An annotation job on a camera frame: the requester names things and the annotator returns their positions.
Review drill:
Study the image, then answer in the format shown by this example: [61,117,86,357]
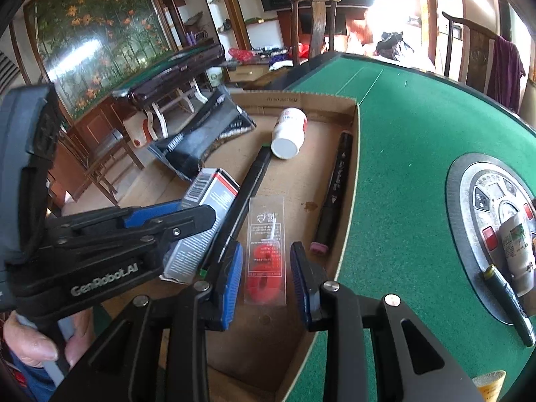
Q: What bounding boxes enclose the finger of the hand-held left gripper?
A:
[50,205,216,256]
[46,201,185,235]

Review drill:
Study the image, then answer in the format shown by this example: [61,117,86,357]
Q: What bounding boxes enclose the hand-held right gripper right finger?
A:
[290,241,486,402]

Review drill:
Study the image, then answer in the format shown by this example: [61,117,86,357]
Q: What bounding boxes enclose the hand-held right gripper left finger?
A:
[50,241,244,402]

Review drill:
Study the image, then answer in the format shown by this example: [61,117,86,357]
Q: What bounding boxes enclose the striped red black box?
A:
[159,167,241,283]

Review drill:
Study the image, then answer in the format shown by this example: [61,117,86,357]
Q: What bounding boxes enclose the clear packet red rings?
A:
[244,195,289,307]

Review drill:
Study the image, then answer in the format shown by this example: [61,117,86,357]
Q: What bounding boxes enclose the cardboard box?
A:
[63,90,361,402]

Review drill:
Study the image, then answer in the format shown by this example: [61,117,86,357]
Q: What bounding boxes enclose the black pen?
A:
[481,265,536,347]

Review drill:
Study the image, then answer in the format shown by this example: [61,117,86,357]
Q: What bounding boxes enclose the white tube green print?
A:
[498,211,536,296]

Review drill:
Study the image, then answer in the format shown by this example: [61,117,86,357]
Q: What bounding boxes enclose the person's left forearm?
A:
[6,354,57,402]

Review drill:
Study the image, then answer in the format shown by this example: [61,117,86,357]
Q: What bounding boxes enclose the person's left hand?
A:
[3,313,97,368]

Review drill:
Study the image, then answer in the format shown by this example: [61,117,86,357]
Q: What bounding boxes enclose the dark wooden chair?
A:
[50,121,145,206]

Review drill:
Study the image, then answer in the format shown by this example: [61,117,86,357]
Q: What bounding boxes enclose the black marker green cap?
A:
[201,144,273,279]

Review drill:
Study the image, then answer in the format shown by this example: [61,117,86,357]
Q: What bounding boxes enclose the black printed packet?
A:
[147,90,257,182]

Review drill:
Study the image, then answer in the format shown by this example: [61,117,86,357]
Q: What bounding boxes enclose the white plastic jug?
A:
[123,115,160,147]

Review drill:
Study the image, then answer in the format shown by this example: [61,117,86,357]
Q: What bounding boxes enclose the black marker pink cap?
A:
[310,132,354,257]

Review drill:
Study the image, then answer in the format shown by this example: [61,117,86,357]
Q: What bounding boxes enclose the white bottle red label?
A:
[271,108,308,160]

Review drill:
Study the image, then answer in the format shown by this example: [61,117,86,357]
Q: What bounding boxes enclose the dark wooden mahjong table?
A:
[112,43,227,141]

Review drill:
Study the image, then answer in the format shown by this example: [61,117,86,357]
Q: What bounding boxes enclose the round grey table console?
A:
[446,152,536,327]

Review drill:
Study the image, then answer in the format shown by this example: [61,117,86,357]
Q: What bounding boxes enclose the black bag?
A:
[375,30,415,61]

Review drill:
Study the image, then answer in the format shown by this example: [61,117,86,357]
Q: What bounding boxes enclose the wooden chair carved back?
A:
[442,10,503,97]

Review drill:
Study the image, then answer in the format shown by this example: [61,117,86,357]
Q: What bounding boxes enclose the purple cloth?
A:
[486,36,526,114]

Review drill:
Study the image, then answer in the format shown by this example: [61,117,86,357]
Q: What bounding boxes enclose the flower wall painting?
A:
[23,0,179,120]

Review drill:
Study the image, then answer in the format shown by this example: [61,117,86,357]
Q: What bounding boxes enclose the wooden wall shelving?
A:
[195,0,285,57]

